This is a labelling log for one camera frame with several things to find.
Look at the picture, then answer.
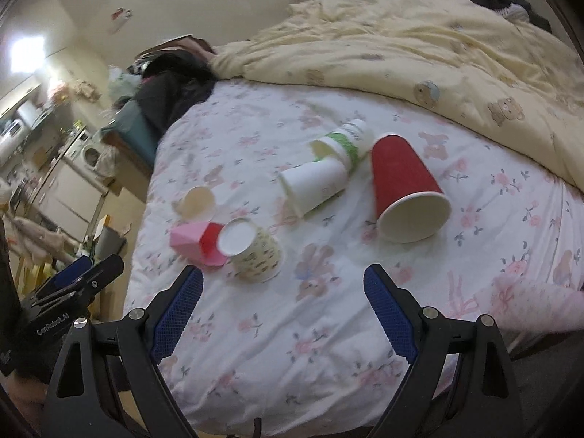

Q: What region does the yellow cartoon paper cup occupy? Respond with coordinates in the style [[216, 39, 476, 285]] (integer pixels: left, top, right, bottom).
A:
[[217, 218, 282, 283]]

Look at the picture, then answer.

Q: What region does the pink red faceted cup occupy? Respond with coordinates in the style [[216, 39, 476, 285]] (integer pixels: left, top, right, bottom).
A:
[[169, 222, 227, 267]]

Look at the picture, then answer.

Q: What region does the small pink patterned cup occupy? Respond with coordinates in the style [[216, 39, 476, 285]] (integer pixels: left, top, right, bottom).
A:
[[172, 186, 217, 222]]

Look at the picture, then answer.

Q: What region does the red ripple paper cup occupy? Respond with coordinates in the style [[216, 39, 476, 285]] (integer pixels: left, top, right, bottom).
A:
[[370, 134, 452, 243]]

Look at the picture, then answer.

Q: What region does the plain white paper cup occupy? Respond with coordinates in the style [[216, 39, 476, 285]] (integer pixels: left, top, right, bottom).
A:
[[278, 156, 349, 218]]

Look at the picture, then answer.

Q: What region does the green white paper cup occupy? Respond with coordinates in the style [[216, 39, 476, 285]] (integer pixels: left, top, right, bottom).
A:
[[309, 119, 374, 172]]

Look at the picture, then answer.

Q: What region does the grey waste bin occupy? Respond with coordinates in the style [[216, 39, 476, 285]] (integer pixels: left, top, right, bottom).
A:
[[94, 226, 126, 261]]

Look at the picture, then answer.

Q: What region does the pink bow pillow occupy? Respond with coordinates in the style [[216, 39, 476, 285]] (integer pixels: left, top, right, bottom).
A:
[[474, 275, 584, 333]]

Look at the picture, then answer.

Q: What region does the white washing machine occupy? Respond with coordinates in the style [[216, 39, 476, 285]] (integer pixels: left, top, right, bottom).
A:
[[64, 138, 108, 183]]

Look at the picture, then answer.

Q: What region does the white floral bed sheet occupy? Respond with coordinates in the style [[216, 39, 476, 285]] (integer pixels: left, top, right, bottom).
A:
[[126, 80, 583, 436]]

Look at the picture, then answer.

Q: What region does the black clothes pile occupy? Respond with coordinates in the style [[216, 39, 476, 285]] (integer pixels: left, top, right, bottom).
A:
[[134, 35, 217, 135]]

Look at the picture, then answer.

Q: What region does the cream bear print duvet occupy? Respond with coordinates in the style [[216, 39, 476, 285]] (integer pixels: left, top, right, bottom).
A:
[[212, 0, 583, 187]]

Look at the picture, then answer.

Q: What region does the teal bed frame corner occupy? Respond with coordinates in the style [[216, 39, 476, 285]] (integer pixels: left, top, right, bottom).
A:
[[100, 99, 160, 176]]

